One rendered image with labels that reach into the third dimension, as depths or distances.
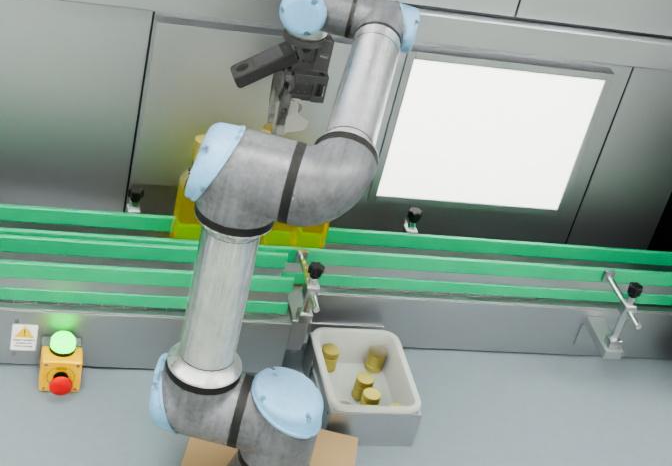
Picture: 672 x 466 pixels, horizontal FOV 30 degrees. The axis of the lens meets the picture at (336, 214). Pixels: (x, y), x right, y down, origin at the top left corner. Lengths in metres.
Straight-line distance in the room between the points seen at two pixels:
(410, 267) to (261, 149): 0.80
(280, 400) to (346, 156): 0.42
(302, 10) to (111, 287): 0.62
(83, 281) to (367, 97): 0.67
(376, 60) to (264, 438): 0.60
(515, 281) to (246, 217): 0.93
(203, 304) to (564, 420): 0.93
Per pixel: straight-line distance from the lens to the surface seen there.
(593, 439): 2.50
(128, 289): 2.25
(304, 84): 2.19
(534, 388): 2.56
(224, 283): 1.80
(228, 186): 1.70
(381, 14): 1.99
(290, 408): 1.92
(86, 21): 2.29
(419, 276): 2.46
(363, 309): 2.45
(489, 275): 2.50
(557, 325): 2.61
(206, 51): 2.29
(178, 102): 2.34
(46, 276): 2.22
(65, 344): 2.22
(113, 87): 2.35
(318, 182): 1.69
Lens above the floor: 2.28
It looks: 32 degrees down
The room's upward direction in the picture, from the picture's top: 15 degrees clockwise
